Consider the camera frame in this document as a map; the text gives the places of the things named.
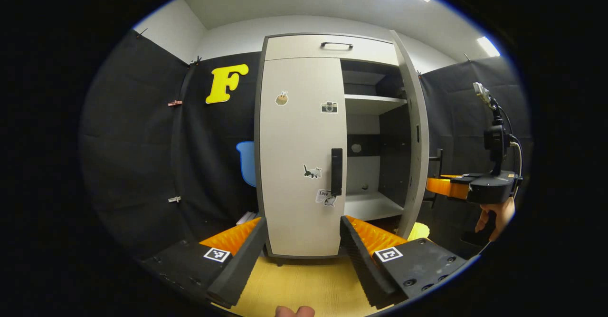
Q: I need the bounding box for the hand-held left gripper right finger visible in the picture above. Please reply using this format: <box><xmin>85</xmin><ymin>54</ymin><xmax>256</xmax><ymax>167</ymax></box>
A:
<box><xmin>339</xmin><ymin>215</ymin><xmax>478</xmax><ymax>310</ymax></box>

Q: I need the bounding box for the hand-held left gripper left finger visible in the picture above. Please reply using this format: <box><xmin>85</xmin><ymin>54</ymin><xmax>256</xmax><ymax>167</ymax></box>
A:
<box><xmin>142</xmin><ymin>217</ymin><xmax>269</xmax><ymax>309</ymax></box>

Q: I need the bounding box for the beige cabinet door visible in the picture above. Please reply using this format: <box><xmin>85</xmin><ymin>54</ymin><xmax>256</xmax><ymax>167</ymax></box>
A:
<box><xmin>389</xmin><ymin>30</ymin><xmax>430</xmax><ymax>240</ymax></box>
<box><xmin>259</xmin><ymin>57</ymin><xmax>348</xmax><ymax>258</ymax></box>

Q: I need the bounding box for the beige double-door shoe cabinet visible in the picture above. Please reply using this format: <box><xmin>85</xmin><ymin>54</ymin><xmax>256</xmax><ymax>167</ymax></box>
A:
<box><xmin>253</xmin><ymin>30</ymin><xmax>430</xmax><ymax>266</ymax></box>

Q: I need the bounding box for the white cabinet shelf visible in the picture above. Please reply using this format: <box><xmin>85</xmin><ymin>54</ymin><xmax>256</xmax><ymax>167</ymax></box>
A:
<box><xmin>344</xmin><ymin>94</ymin><xmax>408</xmax><ymax>116</ymax></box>
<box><xmin>344</xmin><ymin>191</ymin><xmax>405</xmax><ymax>221</ymax></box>

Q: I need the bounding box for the beige cabinet drawer front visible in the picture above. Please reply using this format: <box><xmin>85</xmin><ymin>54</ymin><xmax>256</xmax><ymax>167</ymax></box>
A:
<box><xmin>264</xmin><ymin>35</ymin><xmax>399</xmax><ymax>67</ymax></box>

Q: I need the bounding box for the blue plastic chair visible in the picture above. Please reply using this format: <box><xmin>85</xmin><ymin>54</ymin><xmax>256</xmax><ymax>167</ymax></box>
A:
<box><xmin>236</xmin><ymin>141</ymin><xmax>257</xmax><ymax>188</ymax></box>

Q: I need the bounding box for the small ceiling light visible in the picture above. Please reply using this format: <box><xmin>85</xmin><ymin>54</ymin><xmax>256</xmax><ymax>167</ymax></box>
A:
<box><xmin>477</xmin><ymin>36</ymin><xmax>501</xmax><ymax>57</ymax></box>

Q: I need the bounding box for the black backdrop cloth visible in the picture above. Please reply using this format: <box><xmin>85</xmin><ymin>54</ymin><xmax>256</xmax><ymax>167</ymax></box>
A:
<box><xmin>78</xmin><ymin>28</ymin><xmax>532</xmax><ymax>260</ymax></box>

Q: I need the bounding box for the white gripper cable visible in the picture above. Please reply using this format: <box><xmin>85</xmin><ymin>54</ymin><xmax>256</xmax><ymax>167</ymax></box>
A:
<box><xmin>509</xmin><ymin>139</ymin><xmax>523</xmax><ymax>198</ymax></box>

